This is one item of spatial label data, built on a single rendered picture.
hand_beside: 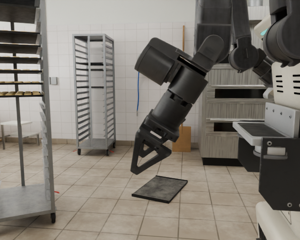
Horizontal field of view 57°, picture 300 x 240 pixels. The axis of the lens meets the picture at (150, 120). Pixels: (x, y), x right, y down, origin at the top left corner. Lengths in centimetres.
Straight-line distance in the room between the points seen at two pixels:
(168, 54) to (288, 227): 53
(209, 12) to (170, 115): 18
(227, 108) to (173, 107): 330
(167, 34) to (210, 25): 431
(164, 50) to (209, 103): 326
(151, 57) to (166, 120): 11
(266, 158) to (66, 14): 486
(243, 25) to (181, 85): 50
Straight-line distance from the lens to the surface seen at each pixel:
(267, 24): 73
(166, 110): 49
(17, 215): 243
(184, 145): 456
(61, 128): 531
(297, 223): 75
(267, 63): 94
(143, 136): 46
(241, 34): 94
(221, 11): 50
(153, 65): 49
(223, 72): 375
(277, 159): 64
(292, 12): 50
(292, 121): 67
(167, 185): 314
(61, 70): 521
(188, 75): 48
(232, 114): 379
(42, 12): 226
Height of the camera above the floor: 116
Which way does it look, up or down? 8 degrees down
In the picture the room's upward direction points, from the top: straight up
